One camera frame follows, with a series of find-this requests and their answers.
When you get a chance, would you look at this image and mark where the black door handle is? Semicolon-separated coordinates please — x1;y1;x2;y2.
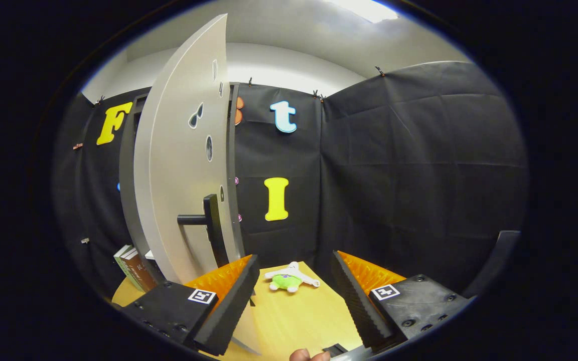
177;194;230;269

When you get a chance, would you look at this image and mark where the green and white plush toy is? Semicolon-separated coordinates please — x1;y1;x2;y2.
264;261;321;293

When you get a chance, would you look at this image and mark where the dark grey cabinet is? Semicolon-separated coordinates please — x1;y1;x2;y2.
118;83;242;286

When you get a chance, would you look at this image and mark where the green book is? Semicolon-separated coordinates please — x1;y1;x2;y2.
113;245;141;291

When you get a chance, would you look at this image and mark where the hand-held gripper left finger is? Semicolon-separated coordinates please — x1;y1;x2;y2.
118;254;260;356

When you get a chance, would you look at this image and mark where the black backdrop cloth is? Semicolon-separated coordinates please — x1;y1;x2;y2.
53;60;528;301

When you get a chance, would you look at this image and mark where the long ceiling light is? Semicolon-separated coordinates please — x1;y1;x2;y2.
327;0;400;24

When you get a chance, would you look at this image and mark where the beige cabinet door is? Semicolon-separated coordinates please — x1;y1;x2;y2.
133;14;262;355

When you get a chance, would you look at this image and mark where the olive brown book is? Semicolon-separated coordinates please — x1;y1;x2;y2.
117;246;144;291

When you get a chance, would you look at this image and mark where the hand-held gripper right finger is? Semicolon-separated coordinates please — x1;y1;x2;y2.
331;251;473;351

